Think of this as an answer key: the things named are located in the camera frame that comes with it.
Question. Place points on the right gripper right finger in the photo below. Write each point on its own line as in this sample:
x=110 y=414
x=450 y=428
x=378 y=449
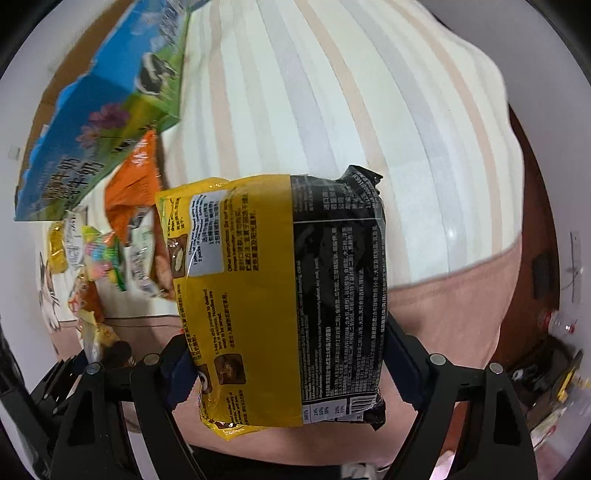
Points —
x=495 y=441

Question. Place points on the striped cream blanket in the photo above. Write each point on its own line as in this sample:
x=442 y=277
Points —
x=313 y=87

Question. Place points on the plastic bottle red cap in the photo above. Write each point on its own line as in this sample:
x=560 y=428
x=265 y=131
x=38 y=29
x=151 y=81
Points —
x=556 y=323

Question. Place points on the white grey snack packet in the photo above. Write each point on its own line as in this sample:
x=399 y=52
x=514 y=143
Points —
x=142 y=247

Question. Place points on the colourful candy bag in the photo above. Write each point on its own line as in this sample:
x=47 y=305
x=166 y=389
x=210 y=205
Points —
x=103 y=257

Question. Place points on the yellow black noodle packet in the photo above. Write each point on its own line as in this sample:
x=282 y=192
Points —
x=280 y=282

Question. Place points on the blue green milk carton box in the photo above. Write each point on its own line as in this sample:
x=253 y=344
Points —
x=132 y=85

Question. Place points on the orange snack bag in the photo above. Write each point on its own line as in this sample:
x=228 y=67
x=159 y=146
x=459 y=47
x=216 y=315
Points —
x=135 y=184

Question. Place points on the small gold snack packet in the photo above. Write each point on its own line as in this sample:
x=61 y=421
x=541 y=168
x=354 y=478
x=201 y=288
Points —
x=57 y=259

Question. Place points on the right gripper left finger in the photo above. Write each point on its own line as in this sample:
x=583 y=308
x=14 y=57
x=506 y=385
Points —
x=93 y=442

